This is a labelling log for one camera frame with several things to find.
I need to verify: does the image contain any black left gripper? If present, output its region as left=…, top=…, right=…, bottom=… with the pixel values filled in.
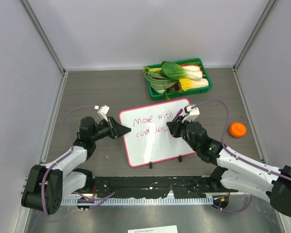
left=91, top=116, right=130, bottom=142

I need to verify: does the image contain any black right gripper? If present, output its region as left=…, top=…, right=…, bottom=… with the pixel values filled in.
left=167, top=115, right=199, bottom=151

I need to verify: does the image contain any magenta capped whiteboard marker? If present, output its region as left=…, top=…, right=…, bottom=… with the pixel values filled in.
left=166, top=109, right=183, bottom=134

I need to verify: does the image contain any pink framed whiteboard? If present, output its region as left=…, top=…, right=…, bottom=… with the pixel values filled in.
left=119, top=99, right=194, bottom=167

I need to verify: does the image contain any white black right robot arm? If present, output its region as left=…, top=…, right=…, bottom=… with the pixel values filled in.
left=167, top=116, right=291, bottom=217

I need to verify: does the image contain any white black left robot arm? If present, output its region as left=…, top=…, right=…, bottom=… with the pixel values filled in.
left=21, top=116, right=131, bottom=215

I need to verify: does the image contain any green plastic tray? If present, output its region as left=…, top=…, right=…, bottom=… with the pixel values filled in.
left=143, top=58, right=212, bottom=100

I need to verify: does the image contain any yellow leaf cabbage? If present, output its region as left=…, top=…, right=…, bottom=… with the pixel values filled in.
left=179, top=78, right=209, bottom=91

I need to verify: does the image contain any green long beans bundle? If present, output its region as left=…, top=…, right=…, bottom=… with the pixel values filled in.
left=144, top=67, right=178, bottom=94

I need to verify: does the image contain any green bok choy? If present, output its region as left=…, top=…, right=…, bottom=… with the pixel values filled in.
left=161, top=62, right=204, bottom=81

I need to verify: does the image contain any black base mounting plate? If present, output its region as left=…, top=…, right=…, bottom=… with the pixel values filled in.
left=94, top=176, right=227, bottom=199

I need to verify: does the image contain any orange ball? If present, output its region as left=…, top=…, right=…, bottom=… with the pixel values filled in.
left=228, top=122, right=247, bottom=138

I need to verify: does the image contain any red chili pepper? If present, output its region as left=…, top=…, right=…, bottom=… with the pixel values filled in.
left=180, top=64, right=204, bottom=74

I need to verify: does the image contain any white paper label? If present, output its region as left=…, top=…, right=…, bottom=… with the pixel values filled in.
left=128, top=225, right=178, bottom=233

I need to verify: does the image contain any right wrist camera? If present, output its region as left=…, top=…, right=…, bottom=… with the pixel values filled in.
left=182, top=104, right=200, bottom=123

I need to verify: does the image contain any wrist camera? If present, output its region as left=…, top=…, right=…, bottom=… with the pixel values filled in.
left=94, top=105, right=110, bottom=121
left=182, top=104, right=200, bottom=123

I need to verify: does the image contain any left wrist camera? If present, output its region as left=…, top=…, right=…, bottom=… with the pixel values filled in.
left=94, top=105, right=110, bottom=121

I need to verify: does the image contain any grey slotted cable duct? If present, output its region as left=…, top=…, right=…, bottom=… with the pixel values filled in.
left=61, top=195, right=213, bottom=206

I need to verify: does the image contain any left aluminium frame post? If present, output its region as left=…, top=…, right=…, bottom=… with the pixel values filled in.
left=18, top=0, right=66, bottom=73

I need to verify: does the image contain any aluminium frame post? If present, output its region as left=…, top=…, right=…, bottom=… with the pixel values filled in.
left=233, top=0, right=278, bottom=72
left=18, top=0, right=66, bottom=73

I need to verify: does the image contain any right aluminium frame post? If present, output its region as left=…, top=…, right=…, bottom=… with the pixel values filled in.
left=233, top=0, right=278, bottom=72

